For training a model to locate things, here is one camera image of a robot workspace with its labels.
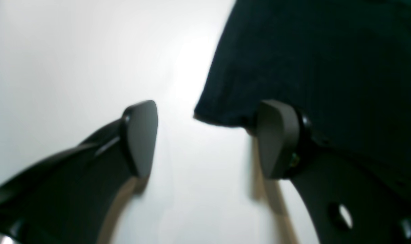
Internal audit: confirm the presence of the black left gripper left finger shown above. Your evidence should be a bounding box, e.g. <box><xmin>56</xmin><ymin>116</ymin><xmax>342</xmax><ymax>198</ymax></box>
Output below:
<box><xmin>0</xmin><ymin>100</ymin><xmax>158</xmax><ymax>244</ymax></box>

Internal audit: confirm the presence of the black T-shirt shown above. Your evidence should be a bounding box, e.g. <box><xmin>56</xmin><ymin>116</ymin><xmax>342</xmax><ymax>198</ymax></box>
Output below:
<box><xmin>194</xmin><ymin>0</ymin><xmax>411</xmax><ymax>178</ymax></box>

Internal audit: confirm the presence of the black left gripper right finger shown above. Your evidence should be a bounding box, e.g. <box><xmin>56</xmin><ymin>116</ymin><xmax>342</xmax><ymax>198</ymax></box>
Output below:
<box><xmin>256</xmin><ymin>99</ymin><xmax>411</xmax><ymax>244</ymax></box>

